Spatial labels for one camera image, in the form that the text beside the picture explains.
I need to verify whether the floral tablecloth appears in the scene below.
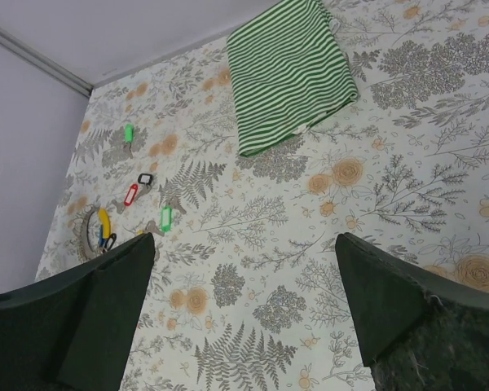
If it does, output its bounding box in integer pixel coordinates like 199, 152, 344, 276
37, 1, 489, 390

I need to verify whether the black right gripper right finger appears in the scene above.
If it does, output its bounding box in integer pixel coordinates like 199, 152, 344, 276
335, 233, 489, 390

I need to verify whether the green tag key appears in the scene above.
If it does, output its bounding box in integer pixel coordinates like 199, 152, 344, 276
123, 124, 134, 159
145, 205, 173, 237

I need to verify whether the red tag key upper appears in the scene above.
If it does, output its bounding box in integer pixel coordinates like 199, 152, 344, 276
112, 183, 139, 214

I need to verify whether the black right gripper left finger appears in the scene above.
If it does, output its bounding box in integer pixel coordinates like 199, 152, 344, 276
0, 234, 154, 390

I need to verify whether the black tag key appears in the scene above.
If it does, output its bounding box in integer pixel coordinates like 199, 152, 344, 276
137, 173, 153, 191

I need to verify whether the green white striped cloth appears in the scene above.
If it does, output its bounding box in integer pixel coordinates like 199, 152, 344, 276
227, 1, 359, 156

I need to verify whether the large metal keyring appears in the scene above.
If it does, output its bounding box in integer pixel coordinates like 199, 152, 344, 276
73, 205, 102, 262

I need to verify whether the blue tag key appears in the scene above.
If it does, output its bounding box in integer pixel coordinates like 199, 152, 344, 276
98, 225, 117, 253

